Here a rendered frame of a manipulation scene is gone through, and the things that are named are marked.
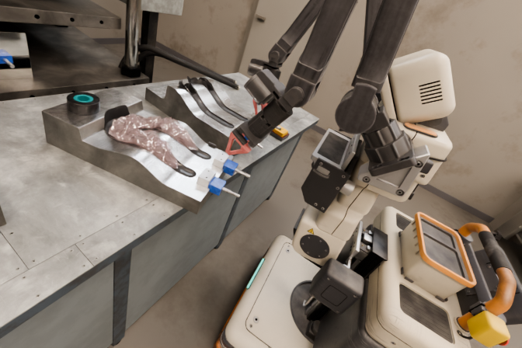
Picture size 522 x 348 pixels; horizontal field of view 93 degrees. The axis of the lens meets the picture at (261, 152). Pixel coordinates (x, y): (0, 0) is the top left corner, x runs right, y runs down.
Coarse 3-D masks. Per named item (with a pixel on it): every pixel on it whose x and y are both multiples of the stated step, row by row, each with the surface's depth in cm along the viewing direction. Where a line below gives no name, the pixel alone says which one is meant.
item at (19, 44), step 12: (0, 24) 89; (12, 24) 92; (0, 36) 85; (12, 36) 88; (24, 36) 90; (0, 48) 87; (12, 48) 90; (24, 48) 92; (24, 60) 94; (0, 72) 90; (12, 72) 93; (24, 72) 96
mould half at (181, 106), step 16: (208, 80) 119; (160, 96) 106; (176, 96) 100; (208, 96) 109; (224, 96) 117; (176, 112) 103; (192, 112) 99; (224, 112) 109; (240, 112) 114; (192, 128) 102; (208, 128) 97; (224, 128) 97; (224, 144) 95
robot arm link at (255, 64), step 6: (270, 54) 91; (276, 54) 91; (252, 60) 97; (258, 60) 97; (264, 60) 99; (270, 60) 92; (276, 60) 92; (252, 66) 97; (258, 66) 97; (276, 66) 93; (252, 72) 98
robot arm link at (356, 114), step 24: (384, 0) 42; (408, 0) 41; (384, 24) 43; (408, 24) 43; (384, 48) 45; (360, 72) 47; (384, 72) 46; (360, 96) 47; (336, 120) 50; (360, 120) 48
